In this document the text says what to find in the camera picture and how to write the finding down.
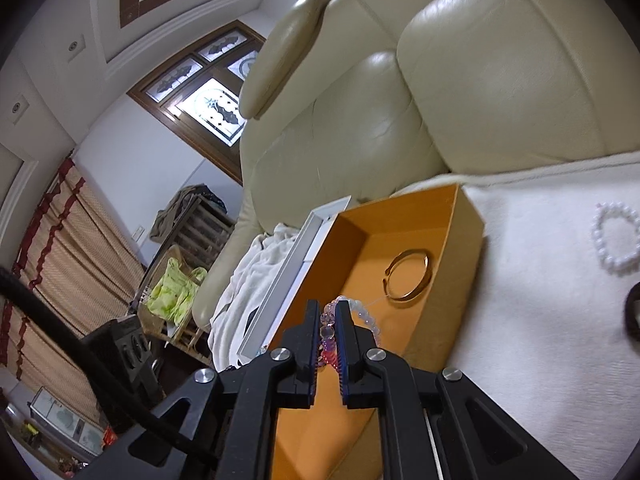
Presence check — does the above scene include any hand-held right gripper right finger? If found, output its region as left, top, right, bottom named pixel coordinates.
left=334, top=299, right=581, bottom=480

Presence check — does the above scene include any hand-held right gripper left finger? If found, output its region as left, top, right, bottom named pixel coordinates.
left=65, top=300, right=321, bottom=480

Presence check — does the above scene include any pale pink bead bracelet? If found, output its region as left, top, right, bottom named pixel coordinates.
left=320, top=296, right=383, bottom=376

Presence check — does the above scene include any white box lid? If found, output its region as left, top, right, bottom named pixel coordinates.
left=239, top=195, right=353, bottom=367

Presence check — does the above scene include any orange cardboard box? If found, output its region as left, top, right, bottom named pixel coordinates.
left=270, top=183, right=487, bottom=480

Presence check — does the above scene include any white bead bracelet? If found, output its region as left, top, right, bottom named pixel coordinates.
left=590, top=201, right=640, bottom=277

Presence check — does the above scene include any gold bangle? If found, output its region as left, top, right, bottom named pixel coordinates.
left=384, top=248, right=435, bottom=306

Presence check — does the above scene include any crumpled white towel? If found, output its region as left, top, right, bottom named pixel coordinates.
left=207, top=222, right=311, bottom=376

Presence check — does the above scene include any wicker chair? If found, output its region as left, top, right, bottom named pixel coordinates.
left=132, top=245, right=216, bottom=361

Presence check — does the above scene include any green cloth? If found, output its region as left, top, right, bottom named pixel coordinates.
left=150, top=257, right=208, bottom=323

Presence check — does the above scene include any wooden rack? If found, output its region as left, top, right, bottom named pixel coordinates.
left=150, top=185, right=236, bottom=271

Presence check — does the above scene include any black speaker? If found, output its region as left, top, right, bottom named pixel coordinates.
left=82, top=315, right=161, bottom=411

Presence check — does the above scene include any pile of dark clothes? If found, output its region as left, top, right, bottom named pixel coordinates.
left=150, top=185, right=226, bottom=241

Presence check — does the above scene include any white fleece blanket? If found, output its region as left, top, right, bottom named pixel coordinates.
left=392, top=150, right=640, bottom=480

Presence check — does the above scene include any cream leather sofa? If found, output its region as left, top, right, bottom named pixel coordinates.
left=192, top=0, right=640, bottom=331

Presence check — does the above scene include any brown framed patterned window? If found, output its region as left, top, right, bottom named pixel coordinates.
left=127, top=20, right=266, bottom=183

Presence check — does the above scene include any glass door cabinet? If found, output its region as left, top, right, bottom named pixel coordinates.
left=27, top=385, right=108, bottom=461

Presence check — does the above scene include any beige striped curtain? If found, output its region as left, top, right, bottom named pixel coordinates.
left=0, top=157, right=146, bottom=411

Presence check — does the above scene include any black cable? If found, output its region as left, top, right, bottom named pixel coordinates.
left=0, top=266, right=221, bottom=466

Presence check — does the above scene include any dark ring bracelet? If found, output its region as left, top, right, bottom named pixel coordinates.
left=622, top=280, right=640, bottom=348

